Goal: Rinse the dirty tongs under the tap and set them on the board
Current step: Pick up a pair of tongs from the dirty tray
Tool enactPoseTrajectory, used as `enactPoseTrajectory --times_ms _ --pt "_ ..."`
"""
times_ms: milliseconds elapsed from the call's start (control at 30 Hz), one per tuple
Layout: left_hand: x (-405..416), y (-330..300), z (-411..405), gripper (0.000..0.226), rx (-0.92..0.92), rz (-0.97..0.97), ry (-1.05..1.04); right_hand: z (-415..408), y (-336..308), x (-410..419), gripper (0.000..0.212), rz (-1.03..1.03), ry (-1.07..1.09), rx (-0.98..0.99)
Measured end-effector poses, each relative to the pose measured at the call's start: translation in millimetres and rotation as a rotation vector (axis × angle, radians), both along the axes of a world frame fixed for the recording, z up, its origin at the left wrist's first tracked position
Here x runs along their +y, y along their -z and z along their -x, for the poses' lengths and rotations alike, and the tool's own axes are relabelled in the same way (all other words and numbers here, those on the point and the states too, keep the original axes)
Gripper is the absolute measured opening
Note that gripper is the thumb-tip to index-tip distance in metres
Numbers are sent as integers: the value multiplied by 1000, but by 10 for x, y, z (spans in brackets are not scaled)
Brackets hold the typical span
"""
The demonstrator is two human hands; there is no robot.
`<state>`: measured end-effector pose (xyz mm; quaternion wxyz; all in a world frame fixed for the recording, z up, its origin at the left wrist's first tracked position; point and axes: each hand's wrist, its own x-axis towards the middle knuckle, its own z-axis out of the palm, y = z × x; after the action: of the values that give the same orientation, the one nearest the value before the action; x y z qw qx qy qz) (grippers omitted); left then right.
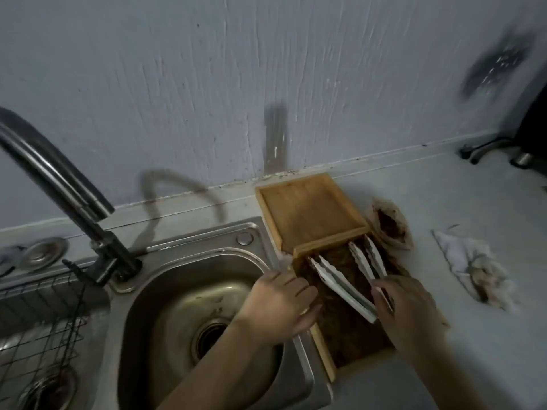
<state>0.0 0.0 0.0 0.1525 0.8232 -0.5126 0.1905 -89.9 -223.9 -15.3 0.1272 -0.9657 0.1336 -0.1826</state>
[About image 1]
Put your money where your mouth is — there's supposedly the person's left hand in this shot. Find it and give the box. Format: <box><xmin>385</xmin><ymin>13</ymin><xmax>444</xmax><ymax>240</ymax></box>
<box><xmin>232</xmin><ymin>270</ymin><xmax>324</xmax><ymax>349</ymax></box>

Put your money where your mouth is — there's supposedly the person's right hand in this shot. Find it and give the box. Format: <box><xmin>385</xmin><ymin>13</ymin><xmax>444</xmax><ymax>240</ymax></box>
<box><xmin>370</xmin><ymin>275</ymin><xmax>450</xmax><ymax>363</ymax></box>

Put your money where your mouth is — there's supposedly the wooden two-compartment tray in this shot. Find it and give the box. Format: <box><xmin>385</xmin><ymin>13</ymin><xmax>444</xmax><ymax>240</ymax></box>
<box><xmin>292</xmin><ymin>241</ymin><xmax>450</xmax><ymax>384</ymax></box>

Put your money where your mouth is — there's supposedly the stainless steel double sink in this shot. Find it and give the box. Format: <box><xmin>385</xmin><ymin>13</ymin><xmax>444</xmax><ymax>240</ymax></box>
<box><xmin>0</xmin><ymin>215</ymin><xmax>334</xmax><ymax>410</ymax></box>

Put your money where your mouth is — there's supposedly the curved steel faucet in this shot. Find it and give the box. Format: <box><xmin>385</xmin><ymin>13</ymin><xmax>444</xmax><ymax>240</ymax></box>
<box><xmin>0</xmin><ymin>107</ymin><xmax>142</xmax><ymax>286</ymax></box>

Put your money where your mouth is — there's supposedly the person's left forearm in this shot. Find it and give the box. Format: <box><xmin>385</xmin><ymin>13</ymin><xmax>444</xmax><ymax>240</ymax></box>
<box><xmin>156</xmin><ymin>318</ymin><xmax>283</xmax><ymax>410</ymax></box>

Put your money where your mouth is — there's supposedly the round metal sink drain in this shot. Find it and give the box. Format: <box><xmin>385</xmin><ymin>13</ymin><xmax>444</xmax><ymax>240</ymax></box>
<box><xmin>17</xmin><ymin>364</ymin><xmax>80</xmax><ymax>410</ymax></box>
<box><xmin>190</xmin><ymin>318</ymin><xmax>240</xmax><ymax>366</ymax></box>

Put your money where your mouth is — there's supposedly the crumpled white tissue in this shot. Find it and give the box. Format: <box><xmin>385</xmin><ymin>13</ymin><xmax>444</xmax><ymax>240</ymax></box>
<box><xmin>431</xmin><ymin>229</ymin><xmax>520</xmax><ymax>314</ymax></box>

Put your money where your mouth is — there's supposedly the stained crumpled plastic bag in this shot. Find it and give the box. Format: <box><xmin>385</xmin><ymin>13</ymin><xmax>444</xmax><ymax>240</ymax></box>
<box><xmin>368</xmin><ymin>196</ymin><xmax>413</xmax><ymax>251</ymax></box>

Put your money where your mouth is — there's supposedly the dark metal stand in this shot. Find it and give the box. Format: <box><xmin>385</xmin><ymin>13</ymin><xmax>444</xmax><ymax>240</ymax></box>
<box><xmin>459</xmin><ymin>138</ymin><xmax>516</xmax><ymax>165</ymax></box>

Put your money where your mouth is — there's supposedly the black appliance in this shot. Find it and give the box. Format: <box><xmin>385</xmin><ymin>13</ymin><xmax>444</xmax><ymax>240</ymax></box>
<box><xmin>511</xmin><ymin>80</ymin><xmax>547</xmax><ymax>169</ymax></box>

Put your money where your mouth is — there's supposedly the black wire rack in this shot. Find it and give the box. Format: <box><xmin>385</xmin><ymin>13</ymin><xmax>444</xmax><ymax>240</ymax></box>
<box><xmin>0</xmin><ymin>268</ymin><xmax>93</xmax><ymax>410</ymax></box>

